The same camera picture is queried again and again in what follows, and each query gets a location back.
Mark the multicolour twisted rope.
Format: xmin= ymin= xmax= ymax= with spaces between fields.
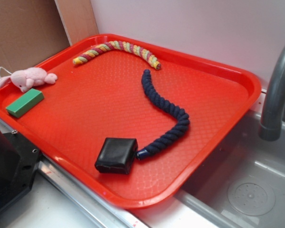
xmin=72 ymin=40 xmax=162 ymax=71

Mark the grey toy sink basin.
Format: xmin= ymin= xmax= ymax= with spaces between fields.
xmin=182 ymin=111 xmax=285 ymax=228

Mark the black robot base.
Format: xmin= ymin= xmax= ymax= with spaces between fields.
xmin=0 ymin=131 xmax=42 ymax=213

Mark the green rectangular block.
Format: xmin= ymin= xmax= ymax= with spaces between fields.
xmin=6 ymin=88 xmax=44 ymax=118

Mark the black square pouch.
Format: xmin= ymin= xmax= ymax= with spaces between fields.
xmin=95 ymin=138 xmax=138 ymax=175

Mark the grey faucet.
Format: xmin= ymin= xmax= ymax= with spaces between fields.
xmin=258 ymin=47 xmax=285 ymax=141

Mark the brown cardboard panel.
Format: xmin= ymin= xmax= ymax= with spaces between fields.
xmin=0 ymin=0 xmax=98 ymax=75

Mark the red plastic tray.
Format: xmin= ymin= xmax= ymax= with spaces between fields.
xmin=0 ymin=34 xmax=261 ymax=209

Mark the navy blue twisted rope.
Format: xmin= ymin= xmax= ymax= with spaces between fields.
xmin=135 ymin=69 xmax=190 ymax=162

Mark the pink plush toy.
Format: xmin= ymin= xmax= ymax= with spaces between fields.
xmin=0 ymin=67 xmax=58 ymax=93

